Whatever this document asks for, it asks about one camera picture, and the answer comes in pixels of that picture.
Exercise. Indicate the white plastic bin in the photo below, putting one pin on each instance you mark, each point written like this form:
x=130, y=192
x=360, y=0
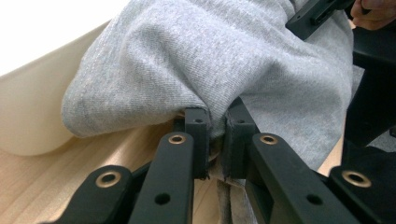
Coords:
x=25, y=109

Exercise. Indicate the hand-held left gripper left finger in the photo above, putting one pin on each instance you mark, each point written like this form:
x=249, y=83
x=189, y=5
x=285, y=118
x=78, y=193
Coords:
x=197, y=143

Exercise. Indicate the grey shorts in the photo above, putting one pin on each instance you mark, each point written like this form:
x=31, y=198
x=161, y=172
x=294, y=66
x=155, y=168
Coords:
x=193, y=62

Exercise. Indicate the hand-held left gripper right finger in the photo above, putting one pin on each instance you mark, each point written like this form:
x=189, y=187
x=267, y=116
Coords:
x=238, y=146

